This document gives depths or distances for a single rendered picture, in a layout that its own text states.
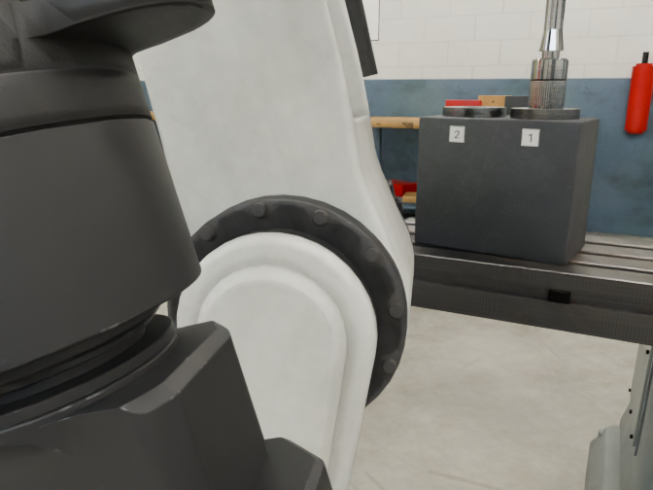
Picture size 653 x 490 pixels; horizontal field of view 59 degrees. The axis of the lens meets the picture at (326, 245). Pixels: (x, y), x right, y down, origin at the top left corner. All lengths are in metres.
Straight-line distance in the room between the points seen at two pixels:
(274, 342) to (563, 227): 0.57
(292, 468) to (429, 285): 0.69
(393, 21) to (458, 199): 4.63
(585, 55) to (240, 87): 4.81
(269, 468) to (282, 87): 0.22
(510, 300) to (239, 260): 0.56
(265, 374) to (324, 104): 0.15
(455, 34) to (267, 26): 4.94
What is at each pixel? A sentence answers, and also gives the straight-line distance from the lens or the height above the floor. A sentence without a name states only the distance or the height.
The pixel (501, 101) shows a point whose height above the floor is 1.03.
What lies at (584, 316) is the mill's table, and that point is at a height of 0.86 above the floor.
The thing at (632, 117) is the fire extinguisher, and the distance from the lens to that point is 4.94.
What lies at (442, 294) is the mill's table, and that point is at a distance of 0.84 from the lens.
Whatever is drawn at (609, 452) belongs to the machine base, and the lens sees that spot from 1.81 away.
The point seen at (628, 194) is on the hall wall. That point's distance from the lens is 5.14.
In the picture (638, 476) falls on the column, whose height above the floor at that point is 0.32.
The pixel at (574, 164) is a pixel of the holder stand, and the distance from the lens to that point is 0.80.
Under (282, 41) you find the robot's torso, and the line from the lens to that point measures 0.33.
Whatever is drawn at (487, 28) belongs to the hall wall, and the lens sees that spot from 5.20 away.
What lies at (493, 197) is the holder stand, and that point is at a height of 0.99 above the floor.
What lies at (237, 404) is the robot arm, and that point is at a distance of 0.16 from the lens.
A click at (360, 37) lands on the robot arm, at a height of 1.19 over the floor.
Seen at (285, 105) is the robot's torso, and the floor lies 1.13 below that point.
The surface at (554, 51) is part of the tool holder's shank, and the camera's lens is 0.85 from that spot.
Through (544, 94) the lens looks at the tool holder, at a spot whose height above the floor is 1.13.
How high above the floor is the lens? 1.14
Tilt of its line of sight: 15 degrees down
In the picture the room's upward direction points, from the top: straight up
